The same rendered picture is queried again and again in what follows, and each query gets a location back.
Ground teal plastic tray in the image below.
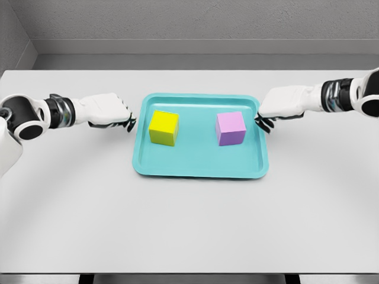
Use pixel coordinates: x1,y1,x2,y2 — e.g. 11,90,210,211
131,92,269,180

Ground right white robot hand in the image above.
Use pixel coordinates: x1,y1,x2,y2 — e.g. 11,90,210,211
254,85,309,134

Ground yellow cube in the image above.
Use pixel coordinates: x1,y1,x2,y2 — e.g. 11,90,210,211
148,109,179,147

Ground pink purple cube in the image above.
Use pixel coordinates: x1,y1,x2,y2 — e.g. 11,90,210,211
215,111,247,147

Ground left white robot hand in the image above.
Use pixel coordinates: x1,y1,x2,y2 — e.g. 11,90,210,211
82,92,137,133

